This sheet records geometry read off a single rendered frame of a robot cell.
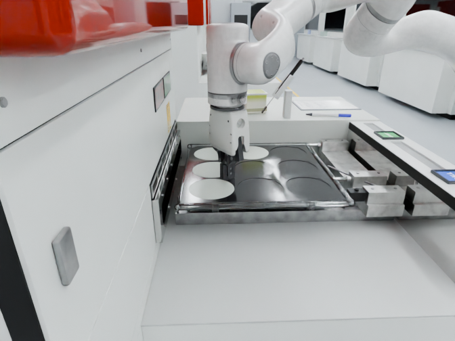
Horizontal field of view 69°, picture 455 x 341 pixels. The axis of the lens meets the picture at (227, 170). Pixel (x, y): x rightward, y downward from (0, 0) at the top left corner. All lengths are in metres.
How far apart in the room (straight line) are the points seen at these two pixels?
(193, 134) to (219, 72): 0.39
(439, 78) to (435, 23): 4.39
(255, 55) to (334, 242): 0.40
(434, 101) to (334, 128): 4.43
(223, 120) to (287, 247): 0.29
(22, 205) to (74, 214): 0.07
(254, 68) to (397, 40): 0.51
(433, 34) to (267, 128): 0.49
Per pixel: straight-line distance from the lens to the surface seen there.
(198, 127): 1.02
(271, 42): 0.65
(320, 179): 0.81
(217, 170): 0.82
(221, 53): 0.67
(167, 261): 0.67
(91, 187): 0.34
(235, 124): 0.69
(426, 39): 1.05
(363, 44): 1.00
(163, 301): 0.59
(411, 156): 0.86
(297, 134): 1.06
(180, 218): 0.75
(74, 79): 0.31
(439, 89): 5.46
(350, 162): 0.99
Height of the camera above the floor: 1.24
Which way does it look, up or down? 24 degrees down
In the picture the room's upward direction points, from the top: straight up
